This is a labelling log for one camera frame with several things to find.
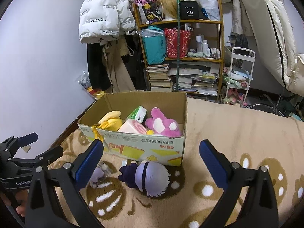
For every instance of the wooden shelf unit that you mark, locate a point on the wooden shelf unit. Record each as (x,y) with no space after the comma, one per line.
(219,39)

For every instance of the blonde wig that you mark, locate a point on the blonde wig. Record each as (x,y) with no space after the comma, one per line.
(168,9)

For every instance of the pink plush toy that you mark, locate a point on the pink plush toy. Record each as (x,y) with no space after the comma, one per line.
(162,125)

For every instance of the teal bag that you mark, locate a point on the teal bag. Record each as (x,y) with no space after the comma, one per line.
(154,43)

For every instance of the small lilac packaged item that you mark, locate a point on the small lilac packaged item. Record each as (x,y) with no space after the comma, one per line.
(101,172)

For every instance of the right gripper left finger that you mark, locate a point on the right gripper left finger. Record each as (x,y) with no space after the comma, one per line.
(43,207)

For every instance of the beige patterned fleece blanket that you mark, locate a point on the beige patterned fleece blanket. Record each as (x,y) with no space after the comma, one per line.
(250,137)

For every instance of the green tissue pack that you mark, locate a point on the green tissue pack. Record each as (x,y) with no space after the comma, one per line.
(138,114)

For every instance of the green metal pole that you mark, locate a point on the green metal pole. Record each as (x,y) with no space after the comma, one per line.
(178,45)

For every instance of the purple haired plush doll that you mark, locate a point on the purple haired plush doll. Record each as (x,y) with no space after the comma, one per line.
(150,178)

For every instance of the yellow plush toy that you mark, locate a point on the yellow plush toy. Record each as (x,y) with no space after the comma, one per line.
(110,121)

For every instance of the black box marked 40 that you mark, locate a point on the black box marked 40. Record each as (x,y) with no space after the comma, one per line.
(189,10)

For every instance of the beige hanging coat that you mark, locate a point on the beige hanging coat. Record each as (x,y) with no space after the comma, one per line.
(120,80)

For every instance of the white puffer jacket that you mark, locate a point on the white puffer jacket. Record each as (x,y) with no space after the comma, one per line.
(104,20)

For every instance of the pink swirl roll plush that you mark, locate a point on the pink swirl roll plush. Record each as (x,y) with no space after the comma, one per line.
(133,127)

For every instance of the person's left hand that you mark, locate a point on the person's left hand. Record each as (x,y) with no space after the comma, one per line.
(21,198)

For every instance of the plastic bag of toys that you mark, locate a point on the plastic bag of toys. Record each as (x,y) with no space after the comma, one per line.
(84,81)

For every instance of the open cardboard box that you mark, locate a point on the open cardboard box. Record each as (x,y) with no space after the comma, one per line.
(139,147)

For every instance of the stack of books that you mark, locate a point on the stack of books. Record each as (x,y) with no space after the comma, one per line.
(159,80)

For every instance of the white utility cart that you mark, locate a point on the white utility cart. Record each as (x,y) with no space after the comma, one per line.
(237,79)

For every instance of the red patterned bag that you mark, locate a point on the red patterned bag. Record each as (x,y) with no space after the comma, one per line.
(171,35)

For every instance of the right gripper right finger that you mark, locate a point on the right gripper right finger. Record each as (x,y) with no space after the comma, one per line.
(259,208)

